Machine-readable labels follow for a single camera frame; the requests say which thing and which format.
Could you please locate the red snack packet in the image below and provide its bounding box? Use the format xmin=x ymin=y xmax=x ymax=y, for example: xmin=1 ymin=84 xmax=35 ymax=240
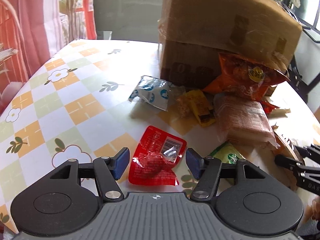
xmin=128 ymin=126 xmax=187 ymax=186

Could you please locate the green snack packet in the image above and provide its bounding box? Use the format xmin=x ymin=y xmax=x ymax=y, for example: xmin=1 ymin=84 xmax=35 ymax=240
xmin=210 ymin=142 xmax=244 ymax=164

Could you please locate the clear wrapped bread package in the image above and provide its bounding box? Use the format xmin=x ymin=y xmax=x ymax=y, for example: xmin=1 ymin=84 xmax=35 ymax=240
xmin=214 ymin=94 xmax=277 ymax=148

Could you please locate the yellow snack packet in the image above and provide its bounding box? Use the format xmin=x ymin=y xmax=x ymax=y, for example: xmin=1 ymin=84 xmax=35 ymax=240
xmin=176 ymin=89 xmax=216 ymax=127

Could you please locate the floral checkered tablecloth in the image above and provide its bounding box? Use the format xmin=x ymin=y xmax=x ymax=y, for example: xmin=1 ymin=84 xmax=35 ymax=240
xmin=1 ymin=40 xmax=319 ymax=239

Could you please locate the white blue snack packet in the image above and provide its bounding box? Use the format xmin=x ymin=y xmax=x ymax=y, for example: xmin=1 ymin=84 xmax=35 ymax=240
xmin=128 ymin=75 xmax=171 ymax=111

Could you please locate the orange chip bag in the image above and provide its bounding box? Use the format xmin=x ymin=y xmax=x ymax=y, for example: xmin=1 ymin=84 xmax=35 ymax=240
xmin=202 ymin=53 xmax=289 ymax=101

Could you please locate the black exercise bike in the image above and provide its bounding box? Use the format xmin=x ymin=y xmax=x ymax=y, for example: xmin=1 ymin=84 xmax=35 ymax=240
xmin=277 ymin=1 xmax=319 ymax=103

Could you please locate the brown cardboard box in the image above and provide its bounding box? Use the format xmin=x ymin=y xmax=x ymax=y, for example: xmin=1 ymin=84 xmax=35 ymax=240
xmin=158 ymin=0 xmax=302 ymax=89

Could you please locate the red printed curtain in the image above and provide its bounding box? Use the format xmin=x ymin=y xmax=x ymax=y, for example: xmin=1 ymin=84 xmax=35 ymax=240
xmin=1 ymin=0 xmax=97 ymax=111

